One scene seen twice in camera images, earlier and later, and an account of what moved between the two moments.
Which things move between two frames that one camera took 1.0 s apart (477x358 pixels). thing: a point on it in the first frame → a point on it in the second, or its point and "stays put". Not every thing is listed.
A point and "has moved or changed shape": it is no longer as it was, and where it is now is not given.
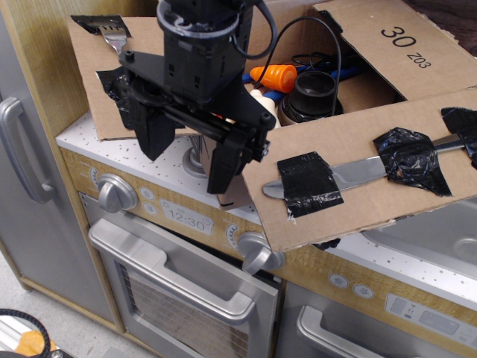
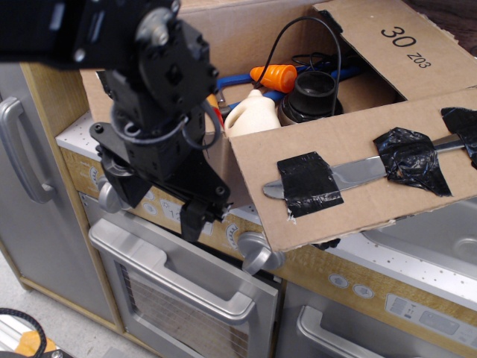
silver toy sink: x=446 y=235 stays put
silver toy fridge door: x=39 y=234 stays put
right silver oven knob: x=256 y=250 stays put
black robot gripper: x=201 y=82 → x=175 y=162
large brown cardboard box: x=98 y=49 has moved or changed shape
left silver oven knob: x=115 y=194 stays put
